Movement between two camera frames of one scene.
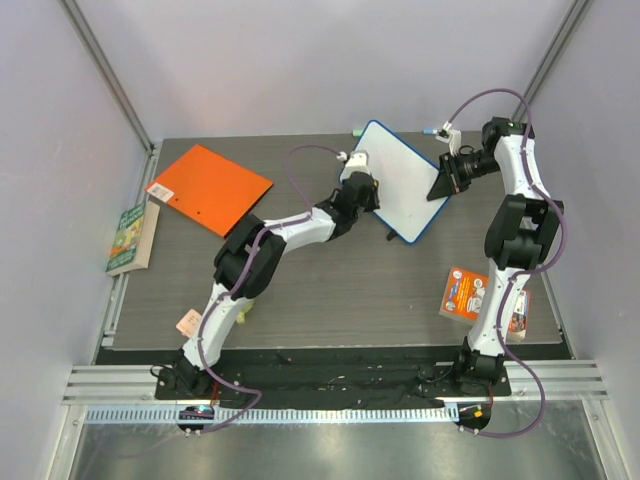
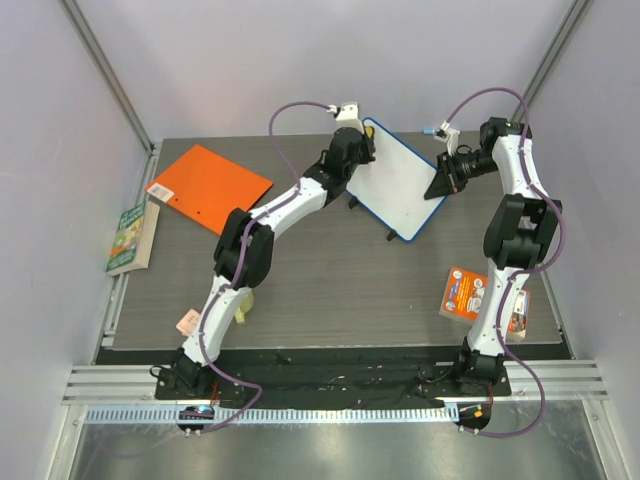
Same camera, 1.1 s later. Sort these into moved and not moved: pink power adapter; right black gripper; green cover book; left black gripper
Moved: left black gripper
Not moved: green cover book; right black gripper; pink power adapter
